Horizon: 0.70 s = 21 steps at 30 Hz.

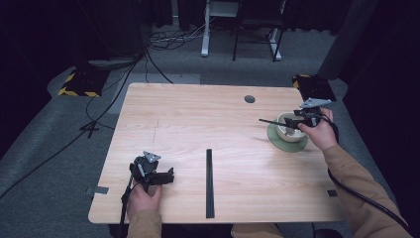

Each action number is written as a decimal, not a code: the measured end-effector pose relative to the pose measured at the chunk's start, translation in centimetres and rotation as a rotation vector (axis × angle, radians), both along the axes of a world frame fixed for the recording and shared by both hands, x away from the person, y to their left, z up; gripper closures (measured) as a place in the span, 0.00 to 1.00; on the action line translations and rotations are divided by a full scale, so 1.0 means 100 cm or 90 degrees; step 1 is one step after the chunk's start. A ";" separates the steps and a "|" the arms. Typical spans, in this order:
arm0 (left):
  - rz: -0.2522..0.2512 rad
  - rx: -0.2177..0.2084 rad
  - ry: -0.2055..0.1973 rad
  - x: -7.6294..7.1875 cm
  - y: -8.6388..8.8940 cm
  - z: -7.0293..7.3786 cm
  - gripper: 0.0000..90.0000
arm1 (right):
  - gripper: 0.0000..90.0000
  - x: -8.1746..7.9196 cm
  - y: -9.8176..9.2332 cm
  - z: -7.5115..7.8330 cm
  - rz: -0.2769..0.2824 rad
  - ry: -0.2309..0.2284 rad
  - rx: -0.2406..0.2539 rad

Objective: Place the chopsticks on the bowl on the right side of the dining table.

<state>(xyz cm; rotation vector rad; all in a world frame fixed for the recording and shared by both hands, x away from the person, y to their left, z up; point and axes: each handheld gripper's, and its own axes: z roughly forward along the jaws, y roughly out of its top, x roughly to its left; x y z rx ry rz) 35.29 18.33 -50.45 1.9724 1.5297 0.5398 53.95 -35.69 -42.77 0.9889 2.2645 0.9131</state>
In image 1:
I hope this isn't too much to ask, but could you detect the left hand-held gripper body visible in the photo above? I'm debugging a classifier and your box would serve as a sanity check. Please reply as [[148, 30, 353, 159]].
[[129, 150, 163, 194]]

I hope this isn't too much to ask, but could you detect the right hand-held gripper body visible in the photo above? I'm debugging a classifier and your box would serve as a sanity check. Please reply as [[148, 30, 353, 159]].
[[292, 97, 333, 129]]

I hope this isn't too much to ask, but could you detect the cream ceramic bowl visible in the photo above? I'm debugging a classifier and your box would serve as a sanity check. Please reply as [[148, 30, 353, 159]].
[[276, 112, 308, 144]]

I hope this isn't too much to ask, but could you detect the black chopstick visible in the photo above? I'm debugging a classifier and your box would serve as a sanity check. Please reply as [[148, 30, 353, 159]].
[[206, 149, 212, 219], [259, 118, 288, 128], [209, 149, 216, 219]]

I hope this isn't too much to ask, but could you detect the person's right hand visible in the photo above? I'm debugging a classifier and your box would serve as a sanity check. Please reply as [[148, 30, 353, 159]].
[[297, 107, 340, 152]]

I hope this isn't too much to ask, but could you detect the person's left hand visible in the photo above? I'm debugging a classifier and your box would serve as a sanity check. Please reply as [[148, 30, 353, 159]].
[[126, 182, 163, 221]]

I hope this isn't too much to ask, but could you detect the green round plate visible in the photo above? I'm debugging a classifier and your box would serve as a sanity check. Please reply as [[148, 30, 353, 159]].
[[266, 122, 309, 154]]

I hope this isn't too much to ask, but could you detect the white desk leg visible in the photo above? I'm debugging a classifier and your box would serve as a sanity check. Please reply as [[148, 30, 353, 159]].
[[200, 0, 213, 59], [267, 28, 283, 62]]

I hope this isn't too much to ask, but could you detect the person's tan clothing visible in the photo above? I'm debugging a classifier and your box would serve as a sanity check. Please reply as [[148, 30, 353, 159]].
[[230, 223, 285, 238]]

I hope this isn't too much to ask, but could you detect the black yellow striped base plate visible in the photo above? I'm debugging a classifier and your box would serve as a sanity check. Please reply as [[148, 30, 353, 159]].
[[291, 73, 338, 102], [57, 67, 112, 98]]

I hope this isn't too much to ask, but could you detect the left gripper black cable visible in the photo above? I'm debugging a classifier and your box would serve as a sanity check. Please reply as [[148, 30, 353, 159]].
[[119, 177, 140, 238]]

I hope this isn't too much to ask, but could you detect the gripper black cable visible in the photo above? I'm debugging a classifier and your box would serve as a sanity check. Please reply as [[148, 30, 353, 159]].
[[119, 177, 140, 238], [318, 113, 420, 238]]

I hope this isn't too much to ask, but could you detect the thin black floor cable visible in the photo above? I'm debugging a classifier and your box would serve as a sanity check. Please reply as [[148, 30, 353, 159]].
[[84, 77, 117, 132]]

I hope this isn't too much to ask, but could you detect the grey slanted post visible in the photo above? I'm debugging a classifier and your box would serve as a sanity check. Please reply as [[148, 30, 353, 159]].
[[316, 0, 379, 80]]

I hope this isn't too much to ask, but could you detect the long black floor cable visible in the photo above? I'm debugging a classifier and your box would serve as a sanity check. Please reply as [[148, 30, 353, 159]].
[[0, 49, 148, 201]]

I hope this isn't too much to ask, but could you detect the black metal chair frame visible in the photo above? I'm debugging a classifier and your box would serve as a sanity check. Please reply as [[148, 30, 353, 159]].
[[232, 0, 287, 63]]

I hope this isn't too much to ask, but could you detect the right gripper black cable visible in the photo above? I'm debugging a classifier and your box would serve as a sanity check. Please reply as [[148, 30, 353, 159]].
[[318, 113, 420, 238]]

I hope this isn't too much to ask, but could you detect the bundle of floor cables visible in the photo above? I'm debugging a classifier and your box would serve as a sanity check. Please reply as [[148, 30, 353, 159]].
[[147, 18, 207, 53]]

